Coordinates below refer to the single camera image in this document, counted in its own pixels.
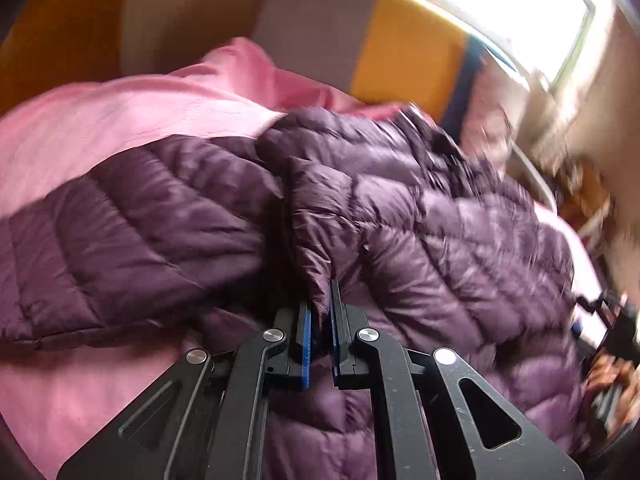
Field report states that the bright window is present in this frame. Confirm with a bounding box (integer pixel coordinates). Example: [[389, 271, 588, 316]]
[[432, 0, 594, 82]]

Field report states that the grey yellow blue headboard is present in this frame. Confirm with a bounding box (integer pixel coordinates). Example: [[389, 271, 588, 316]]
[[252, 0, 485, 138]]

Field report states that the pink bed cover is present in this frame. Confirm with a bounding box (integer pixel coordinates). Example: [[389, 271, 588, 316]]
[[0, 37, 606, 480]]

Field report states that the purple quilted down jacket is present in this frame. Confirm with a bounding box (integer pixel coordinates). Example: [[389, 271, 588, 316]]
[[1, 108, 582, 479]]

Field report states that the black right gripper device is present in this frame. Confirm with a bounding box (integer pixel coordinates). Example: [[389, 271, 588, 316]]
[[574, 288, 640, 461]]

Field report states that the pink patterned pillow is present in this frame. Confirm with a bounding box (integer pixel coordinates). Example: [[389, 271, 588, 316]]
[[460, 53, 529, 172]]

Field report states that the wooden wardrobe panel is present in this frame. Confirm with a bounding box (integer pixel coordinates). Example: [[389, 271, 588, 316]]
[[1, 0, 124, 113]]

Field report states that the cluttered yellow side table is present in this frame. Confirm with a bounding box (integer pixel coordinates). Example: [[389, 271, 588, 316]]
[[554, 156, 614, 246]]

